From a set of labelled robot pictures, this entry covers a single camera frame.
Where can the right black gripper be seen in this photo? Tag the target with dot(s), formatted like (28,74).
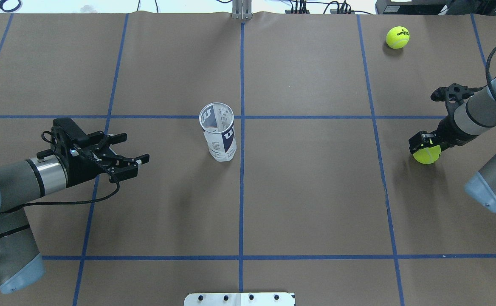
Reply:
(446,127)

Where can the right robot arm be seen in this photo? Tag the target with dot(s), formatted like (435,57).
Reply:
(470,121)

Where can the tennis ball Wilson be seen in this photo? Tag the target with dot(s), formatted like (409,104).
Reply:
(397,37)

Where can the clear tennis ball can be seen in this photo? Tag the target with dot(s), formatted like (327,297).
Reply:
(216,120)

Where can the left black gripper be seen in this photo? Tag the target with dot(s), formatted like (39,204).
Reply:
(81,166)

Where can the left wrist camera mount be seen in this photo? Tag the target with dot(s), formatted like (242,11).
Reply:
(65,136)

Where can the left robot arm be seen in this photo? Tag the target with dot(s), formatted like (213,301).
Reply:
(24,184)

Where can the aluminium frame post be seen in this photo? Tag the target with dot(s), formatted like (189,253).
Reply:
(242,10)

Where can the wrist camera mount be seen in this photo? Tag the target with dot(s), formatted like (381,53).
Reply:
(65,136)
(453,96)

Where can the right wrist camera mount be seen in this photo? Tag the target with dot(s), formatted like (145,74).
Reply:
(453,96)

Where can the tennis ball Roland Garros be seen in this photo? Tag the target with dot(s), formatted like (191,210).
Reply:
(428,155)

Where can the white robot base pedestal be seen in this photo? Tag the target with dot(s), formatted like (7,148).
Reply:
(241,299)

